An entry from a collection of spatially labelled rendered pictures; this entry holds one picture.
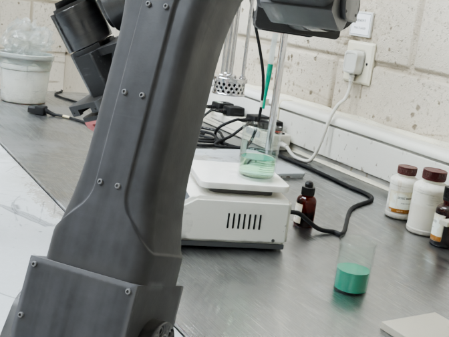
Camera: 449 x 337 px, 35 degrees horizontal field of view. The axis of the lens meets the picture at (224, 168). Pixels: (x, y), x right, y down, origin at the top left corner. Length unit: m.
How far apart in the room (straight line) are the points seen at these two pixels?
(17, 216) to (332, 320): 0.45
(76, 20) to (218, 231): 0.31
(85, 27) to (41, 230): 0.27
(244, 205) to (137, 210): 0.53
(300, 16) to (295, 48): 1.06
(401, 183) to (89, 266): 0.84
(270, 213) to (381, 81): 0.61
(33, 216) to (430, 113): 0.75
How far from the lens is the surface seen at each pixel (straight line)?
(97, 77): 0.82
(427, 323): 0.78
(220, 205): 0.89
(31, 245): 0.88
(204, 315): 0.72
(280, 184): 0.92
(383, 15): 1.47
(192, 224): 0.89
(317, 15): 0.64
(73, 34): 0.84
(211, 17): 0.40
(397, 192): 1.17
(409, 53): 1.41
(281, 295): 0.80
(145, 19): 0.39
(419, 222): 1.11
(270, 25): 0.82
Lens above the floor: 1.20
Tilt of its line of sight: 13 degrees down
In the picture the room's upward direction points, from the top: 7 degrees clockwise
